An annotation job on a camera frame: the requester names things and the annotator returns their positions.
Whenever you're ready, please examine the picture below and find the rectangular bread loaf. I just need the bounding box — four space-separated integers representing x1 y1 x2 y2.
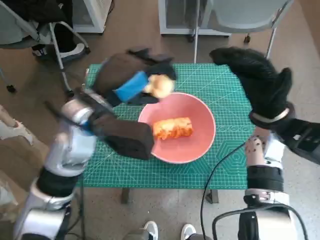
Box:
152 116 195 141

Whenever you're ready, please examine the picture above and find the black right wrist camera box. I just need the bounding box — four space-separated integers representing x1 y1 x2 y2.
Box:
268 117 320 166

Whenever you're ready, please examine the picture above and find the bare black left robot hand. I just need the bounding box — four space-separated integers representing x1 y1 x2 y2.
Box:
93 47 177 107

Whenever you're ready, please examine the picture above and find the grey office chair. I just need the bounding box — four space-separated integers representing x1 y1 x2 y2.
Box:
0 0 91 97
193 0 296 65

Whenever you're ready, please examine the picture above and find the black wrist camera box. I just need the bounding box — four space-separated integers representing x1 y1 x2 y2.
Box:
88 117 155 161
268 117 320 166

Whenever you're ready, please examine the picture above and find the white perforated metal cabinet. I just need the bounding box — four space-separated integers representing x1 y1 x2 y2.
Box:
72 0 113 33

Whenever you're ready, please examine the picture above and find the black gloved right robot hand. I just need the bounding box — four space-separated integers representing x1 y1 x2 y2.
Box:
208 47 293 120

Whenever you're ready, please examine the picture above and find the white cabinet dark mesh door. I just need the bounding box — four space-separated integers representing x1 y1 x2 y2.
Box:
157 0 232 42

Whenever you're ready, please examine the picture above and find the pink bowl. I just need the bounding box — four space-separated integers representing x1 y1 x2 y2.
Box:
137 92 217 165

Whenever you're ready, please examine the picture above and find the seated person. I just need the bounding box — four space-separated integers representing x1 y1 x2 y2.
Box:
14 0 86 60

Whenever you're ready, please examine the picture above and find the white shoe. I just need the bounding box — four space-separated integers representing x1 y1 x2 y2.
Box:
142 221 159 240
180 223 197 240

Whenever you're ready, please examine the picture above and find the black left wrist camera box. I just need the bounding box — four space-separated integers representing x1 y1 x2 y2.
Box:
88 117 155 161

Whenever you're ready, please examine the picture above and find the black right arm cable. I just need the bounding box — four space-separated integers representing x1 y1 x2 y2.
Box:
199 141 248 240
211 203 310 240

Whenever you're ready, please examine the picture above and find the green cutting mat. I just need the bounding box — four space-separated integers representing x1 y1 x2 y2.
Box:
74 63 256 190

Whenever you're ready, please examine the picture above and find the round bread bun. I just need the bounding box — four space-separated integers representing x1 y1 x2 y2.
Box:
144 73 175 99

